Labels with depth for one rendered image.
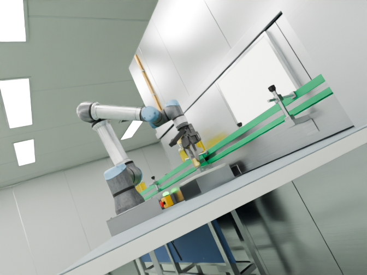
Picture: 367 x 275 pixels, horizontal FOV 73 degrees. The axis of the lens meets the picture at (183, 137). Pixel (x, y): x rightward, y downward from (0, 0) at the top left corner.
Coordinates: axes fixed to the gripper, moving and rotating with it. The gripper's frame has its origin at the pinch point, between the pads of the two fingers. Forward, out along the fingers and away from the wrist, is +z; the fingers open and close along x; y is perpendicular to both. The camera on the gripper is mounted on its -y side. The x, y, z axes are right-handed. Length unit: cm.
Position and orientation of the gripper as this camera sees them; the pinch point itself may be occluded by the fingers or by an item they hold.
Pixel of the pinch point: (195, 160)
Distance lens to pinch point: 130.1
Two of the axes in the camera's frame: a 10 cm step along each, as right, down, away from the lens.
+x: -4.4, 4.0, 8.1
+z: 4.2, 8.8, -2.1
